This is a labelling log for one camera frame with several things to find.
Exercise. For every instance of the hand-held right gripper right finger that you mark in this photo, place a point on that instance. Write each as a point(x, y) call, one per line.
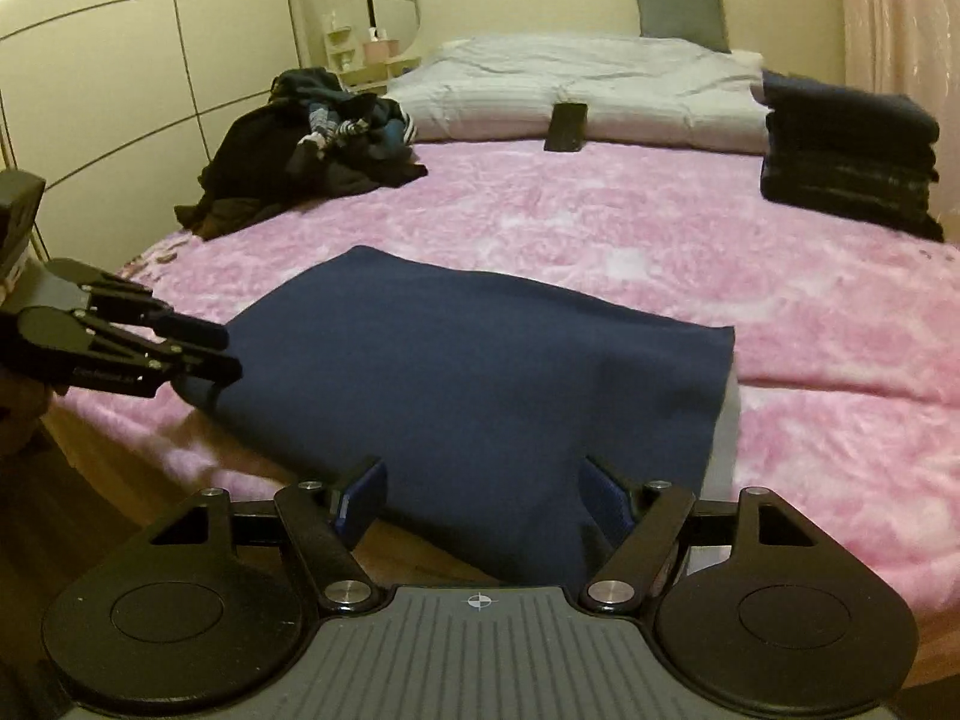
point(604, 499)

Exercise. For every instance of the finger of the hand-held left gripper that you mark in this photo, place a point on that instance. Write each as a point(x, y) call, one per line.
point(202, 371)
point(191, 334)

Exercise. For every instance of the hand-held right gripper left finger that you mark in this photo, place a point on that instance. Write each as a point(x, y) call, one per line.
point(364, 499)

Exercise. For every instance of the navy garment with grey lining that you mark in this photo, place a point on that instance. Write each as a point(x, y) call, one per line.
point(465, 375)

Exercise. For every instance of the pile of dark clothes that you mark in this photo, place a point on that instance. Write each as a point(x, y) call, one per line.
point(255, 165)

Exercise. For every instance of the stack of folded dark clothes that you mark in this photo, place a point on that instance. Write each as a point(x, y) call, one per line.
point(847, 150)

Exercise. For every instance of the cream wardrobe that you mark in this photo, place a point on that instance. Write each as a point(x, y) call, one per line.
point(112, 90)

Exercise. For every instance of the pink fluffy blanket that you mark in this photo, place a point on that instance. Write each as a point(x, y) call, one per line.
point(600, 225)

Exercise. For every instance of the cream vanity table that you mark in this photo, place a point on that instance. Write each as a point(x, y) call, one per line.
point(375, 79)

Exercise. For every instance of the cream shelf organizer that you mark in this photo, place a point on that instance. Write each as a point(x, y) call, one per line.
point(341, 49)

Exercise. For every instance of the pink tissue box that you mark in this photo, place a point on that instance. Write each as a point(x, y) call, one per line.
point(377, 52)

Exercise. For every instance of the black smartphone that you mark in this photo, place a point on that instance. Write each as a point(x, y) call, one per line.
point(566, 127)

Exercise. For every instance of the round mirror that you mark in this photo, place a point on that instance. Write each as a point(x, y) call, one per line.
point(397, 4)

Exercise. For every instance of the light grey duvet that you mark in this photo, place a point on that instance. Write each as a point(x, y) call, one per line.
point(600, 82)

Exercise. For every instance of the white pillow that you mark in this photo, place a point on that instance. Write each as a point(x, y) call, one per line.
point(746, 58)

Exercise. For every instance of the grey pillow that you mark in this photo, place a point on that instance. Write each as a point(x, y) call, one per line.
point(679, 7)

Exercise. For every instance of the pink curtain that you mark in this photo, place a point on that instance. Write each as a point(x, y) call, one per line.
point(900, 22)

